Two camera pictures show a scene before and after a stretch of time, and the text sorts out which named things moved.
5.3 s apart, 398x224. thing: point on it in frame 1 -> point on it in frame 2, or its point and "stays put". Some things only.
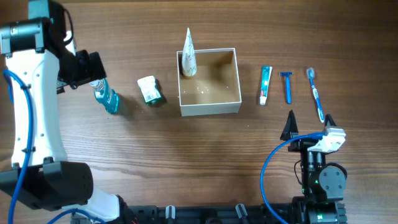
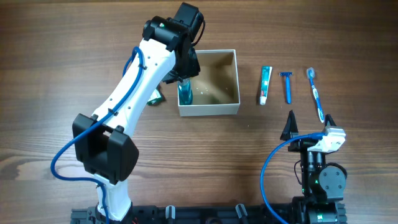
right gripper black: [290, 130] stays put
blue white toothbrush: [311, 74] stays put
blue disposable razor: [288, 86] stays put
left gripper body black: [81, 67] -> [187, 65]
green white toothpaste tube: [266, 72] stays put
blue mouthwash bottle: [104, 95] -> [185, 92]
